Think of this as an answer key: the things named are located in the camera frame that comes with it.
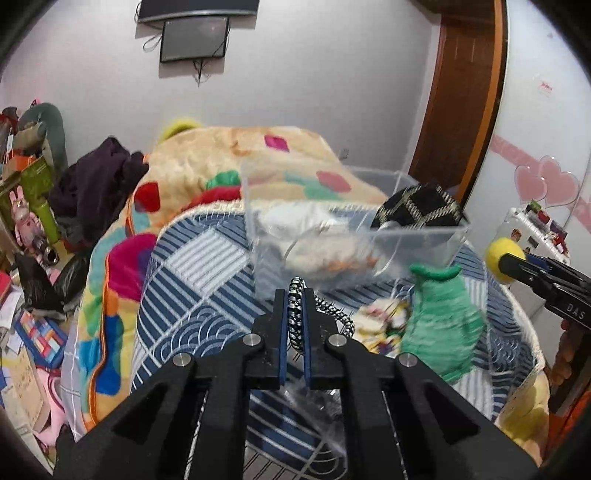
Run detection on yellow plush ball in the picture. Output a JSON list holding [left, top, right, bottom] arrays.
[[484, 237, 527, 283]]

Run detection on floral yellow white scrunchie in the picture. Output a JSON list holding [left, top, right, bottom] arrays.
[[352, 298, 411, 358]]

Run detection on green knitted sock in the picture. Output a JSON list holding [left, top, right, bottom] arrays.
[[401, 264, 485, 383]]

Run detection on person's right hand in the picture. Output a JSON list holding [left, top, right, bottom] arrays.
[[549, 319, 585, 387]]

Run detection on white shelf with trinkets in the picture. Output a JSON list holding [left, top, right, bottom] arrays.
[[496, 199, 574, 319]]

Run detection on white wardrobe pink hearts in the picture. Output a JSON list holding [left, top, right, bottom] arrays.
[[466, 1, 590, 273]]

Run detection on brown wooden door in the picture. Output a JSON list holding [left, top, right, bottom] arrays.
[[409, 0, 508, 204]]

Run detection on blue white patterned bedspread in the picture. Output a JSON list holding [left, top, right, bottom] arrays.
[[130, 206, 549, 479]]

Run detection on clear plastic storage box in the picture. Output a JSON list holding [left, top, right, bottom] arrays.
[[240, 159, 471, 299]]

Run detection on pink rabbit toy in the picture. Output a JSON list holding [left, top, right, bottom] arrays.
[[9, 185, 59, 267]]

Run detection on dark purple clothes pile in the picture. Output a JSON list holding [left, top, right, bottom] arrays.
[[48, 137, 148, 250]]

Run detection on colourful beige fleece blanket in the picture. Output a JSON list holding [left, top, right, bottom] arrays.
[[75, 125, 389, 428]]

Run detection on green cardboard box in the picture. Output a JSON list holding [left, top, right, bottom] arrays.
[[1, 157, 59, 244]]

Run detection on yellow green plush toy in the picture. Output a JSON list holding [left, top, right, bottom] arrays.
[[157, 117, 201, 144]]

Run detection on grey green plush toy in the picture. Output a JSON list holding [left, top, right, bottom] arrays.
[[13, 103, 68, 174]]

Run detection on black curved television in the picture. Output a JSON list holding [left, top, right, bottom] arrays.
[[137, 0, 259, 23]]

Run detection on black gold chain bag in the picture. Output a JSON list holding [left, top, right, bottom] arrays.
[[370, 184, 467, 229]]

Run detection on small wall monitor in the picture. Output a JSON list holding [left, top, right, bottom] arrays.
[[159, 17, 230, 63]]

